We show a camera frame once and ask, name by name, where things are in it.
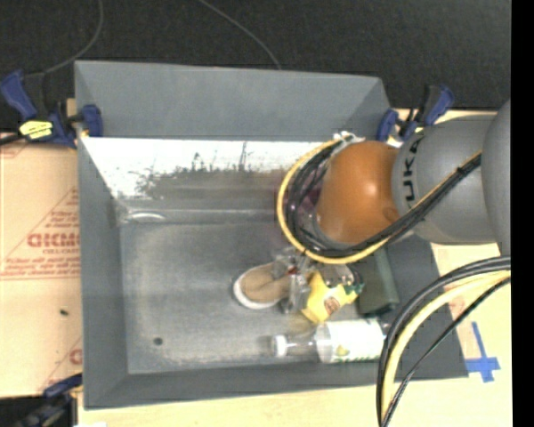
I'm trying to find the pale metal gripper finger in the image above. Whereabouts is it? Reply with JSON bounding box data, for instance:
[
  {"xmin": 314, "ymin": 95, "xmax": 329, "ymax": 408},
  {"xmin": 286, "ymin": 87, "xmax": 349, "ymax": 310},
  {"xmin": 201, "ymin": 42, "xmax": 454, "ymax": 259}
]
[
  {"xmin": 286, "ymin": 273, "xmax": 312, "ymax": 315},
  {"xmin": 322, "ymin": 264, "xmax": 357, "ymax": 289}
]

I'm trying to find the yellow lemon-shaped bottle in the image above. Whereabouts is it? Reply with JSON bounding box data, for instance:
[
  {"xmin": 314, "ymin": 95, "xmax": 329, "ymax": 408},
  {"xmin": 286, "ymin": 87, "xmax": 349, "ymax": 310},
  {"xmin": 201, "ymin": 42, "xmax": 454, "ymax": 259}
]
[{"xmin": 299, "ymin": 270, "xmax": 364, "ymax": 325}]

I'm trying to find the tan shoe with white sole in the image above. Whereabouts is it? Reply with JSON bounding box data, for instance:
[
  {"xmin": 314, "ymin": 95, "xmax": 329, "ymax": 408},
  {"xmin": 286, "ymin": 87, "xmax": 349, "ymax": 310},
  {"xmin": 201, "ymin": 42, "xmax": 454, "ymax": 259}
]
[{"xmin": 232, "ymin": 262, "xmax": 295, "ymax": 310}]

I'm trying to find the dark green flat block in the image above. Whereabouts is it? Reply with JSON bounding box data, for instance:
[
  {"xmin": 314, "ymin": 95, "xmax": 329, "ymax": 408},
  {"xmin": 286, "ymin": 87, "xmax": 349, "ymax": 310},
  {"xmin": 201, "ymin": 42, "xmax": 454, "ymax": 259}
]
[{"xmin": 357, "ymin": 246, "xmax": 401, "ymax": 316}]

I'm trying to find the clear plastic bottle, white label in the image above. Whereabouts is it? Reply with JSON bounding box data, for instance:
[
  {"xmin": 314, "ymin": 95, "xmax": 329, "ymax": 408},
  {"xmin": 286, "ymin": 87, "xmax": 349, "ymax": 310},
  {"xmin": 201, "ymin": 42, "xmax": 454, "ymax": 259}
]
[{"xmin": 258, "ymin": 318, "xmax": 389, "ymax": 366}]

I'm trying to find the grey metal bin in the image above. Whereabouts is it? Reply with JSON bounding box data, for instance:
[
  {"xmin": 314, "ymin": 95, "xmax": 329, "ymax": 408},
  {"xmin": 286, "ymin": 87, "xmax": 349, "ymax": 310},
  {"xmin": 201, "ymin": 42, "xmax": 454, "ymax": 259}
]
[{"xmin": 73, "ymin": 60, "xmax": 469, "ymax": 408}]

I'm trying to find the brown cardboard board, red print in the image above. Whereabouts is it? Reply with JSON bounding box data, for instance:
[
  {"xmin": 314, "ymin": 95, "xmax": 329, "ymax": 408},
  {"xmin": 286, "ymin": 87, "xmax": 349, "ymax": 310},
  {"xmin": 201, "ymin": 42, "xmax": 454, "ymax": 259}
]
[{"xmin": 0, "ymin": 132, "xmax": 84, "ymax": 399}]

